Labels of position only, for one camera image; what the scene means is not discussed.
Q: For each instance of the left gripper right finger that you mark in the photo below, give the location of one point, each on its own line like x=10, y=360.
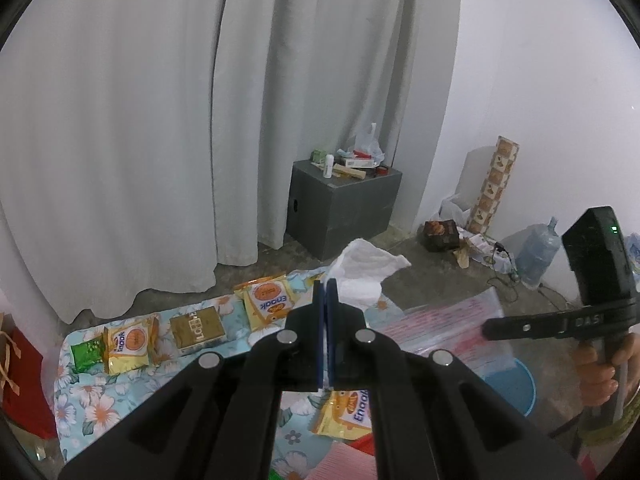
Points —
x=433, y=418

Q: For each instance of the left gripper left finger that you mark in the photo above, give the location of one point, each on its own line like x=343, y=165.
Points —
x=218, y=417

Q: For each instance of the blue plastic trash bin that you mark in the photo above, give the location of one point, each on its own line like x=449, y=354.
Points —
x=516, y=385

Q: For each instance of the person's right hand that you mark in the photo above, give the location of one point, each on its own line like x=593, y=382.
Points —
x=596, y=381

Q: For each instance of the blue water gallon bottle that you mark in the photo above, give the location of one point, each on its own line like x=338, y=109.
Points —
x=537, y=253

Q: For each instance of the yellow Enaak noodle packet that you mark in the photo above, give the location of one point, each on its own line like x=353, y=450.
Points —
x=266, y=300
x=346, y=415
x=130, y=346

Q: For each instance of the gold snack packet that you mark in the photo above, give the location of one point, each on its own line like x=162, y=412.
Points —
x=197, y=330

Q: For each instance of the clear pink plastic bag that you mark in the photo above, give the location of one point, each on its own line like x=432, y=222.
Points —
x=457, y=329

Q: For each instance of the floral light blue tablecloth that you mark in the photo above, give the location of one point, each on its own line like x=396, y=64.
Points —
x=87, y=405

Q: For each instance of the green snack packet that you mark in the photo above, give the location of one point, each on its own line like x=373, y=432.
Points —
x=89, y=354

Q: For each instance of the white crumpled tissue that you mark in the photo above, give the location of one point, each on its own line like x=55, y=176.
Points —
x=360, y=270

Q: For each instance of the dark brown box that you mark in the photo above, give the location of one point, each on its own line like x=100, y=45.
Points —
x=441, y=236

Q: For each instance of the patterned rolled mat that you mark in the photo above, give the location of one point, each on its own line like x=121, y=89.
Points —
x=494, y=185

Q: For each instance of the red paper bag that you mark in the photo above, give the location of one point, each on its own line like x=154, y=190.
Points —
x=22, y=397

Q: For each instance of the dark grey storage box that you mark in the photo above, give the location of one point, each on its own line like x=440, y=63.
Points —
x=324, y=215

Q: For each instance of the small white bottle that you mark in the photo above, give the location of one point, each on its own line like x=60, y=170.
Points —
x=328, y=166

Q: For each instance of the grey curtain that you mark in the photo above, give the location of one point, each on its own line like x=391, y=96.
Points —
x=146, y=142

